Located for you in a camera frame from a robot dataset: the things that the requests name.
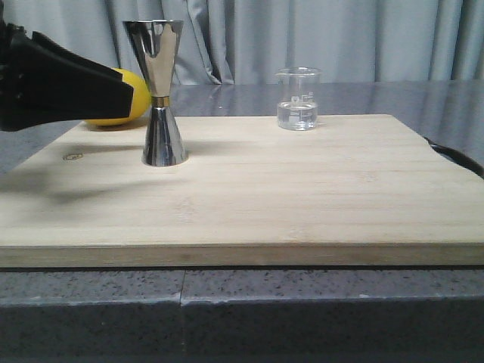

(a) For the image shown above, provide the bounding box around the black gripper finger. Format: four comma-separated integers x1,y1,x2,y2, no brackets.
32,31,123,81
1,39,133,132

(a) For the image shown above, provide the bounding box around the steel double jigger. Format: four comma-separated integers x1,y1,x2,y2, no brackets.
123,20,187,167

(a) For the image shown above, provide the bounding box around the small glass beaker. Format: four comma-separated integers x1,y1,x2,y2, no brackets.
275,67,321,131

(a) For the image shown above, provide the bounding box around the yellow lemon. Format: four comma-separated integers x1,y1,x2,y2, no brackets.
85,68,151,127

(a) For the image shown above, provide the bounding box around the grey curtain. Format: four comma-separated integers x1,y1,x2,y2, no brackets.
3,1,483,85

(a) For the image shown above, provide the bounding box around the wooden cutting board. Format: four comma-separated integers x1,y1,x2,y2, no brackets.
1,115,483,268

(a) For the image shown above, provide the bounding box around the black board strap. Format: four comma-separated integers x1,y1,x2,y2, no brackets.
422,135,484,175

